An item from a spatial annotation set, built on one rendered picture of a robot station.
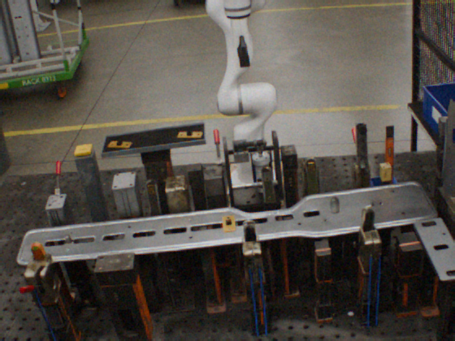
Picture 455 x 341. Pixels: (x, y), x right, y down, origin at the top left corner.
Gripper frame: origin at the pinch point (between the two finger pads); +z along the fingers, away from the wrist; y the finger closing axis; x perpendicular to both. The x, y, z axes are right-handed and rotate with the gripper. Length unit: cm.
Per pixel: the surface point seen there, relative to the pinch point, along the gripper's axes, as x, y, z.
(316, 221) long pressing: 16, 30, 45
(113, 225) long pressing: -49, 18, 45
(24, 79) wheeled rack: -189, -339, 118
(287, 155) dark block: 10.5, 7.0, 33.0
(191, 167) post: -21.4, 4.1, 34.8
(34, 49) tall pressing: -185, -378, 104
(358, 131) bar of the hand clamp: 34.4, 11.1, 24.8
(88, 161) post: -58, -5, 32
